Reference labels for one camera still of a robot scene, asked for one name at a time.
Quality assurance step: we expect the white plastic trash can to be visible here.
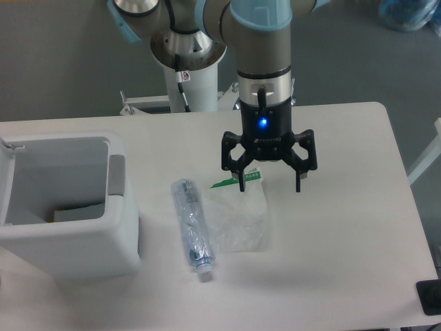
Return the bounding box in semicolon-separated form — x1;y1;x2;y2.
1;130;141;279

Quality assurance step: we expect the crushed clear plastic bottle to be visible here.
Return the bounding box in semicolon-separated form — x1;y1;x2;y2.
171;179;216;282

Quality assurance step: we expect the white metal base frame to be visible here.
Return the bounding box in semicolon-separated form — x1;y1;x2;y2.
119;77;297;117

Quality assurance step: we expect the clear plastic bag green label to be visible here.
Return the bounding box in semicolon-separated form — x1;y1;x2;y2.
201;167;270;254

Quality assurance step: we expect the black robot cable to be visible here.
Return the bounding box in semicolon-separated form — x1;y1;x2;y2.
174;54;192;113

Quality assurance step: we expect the blue plastic bag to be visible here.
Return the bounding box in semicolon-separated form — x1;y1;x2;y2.
378;1;440;37

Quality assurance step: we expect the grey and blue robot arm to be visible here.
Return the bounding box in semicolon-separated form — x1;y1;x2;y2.
107;1;318;187

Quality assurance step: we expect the black clamp device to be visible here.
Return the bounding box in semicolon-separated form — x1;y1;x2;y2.
416;279;440;316

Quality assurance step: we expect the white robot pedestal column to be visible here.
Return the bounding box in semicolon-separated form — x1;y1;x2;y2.
163;64;218;113

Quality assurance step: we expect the white table leg frame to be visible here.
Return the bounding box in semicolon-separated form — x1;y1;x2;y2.
407;118;440;185

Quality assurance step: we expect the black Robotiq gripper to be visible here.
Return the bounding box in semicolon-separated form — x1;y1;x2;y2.
220;98;318;193

